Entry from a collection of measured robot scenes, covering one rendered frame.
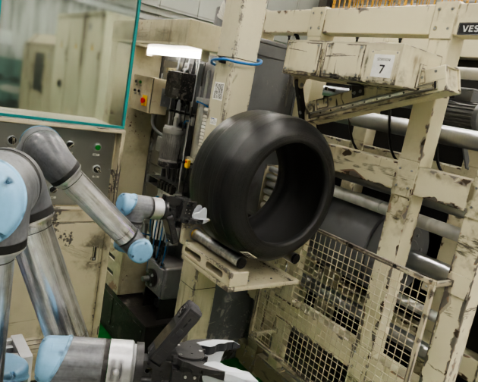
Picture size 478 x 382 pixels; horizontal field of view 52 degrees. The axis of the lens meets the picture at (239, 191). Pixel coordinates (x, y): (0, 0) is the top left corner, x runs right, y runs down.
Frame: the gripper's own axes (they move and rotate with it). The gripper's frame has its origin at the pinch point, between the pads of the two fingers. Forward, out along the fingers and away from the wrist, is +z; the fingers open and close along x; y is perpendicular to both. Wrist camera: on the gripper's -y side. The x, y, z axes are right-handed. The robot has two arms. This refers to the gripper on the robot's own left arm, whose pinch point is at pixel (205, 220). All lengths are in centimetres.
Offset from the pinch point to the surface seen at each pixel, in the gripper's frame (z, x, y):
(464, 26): 64, -35, 96
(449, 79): 53, -44, 72
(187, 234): 10.6, 25.2, -13.0
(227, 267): 12.6, -4.4, -16.0
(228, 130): 1.5, 3.9, 34.2
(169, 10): 412, 918, 254
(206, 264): 12.0, 8.0, -19.8
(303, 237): 39.2, -12.4, 1.5
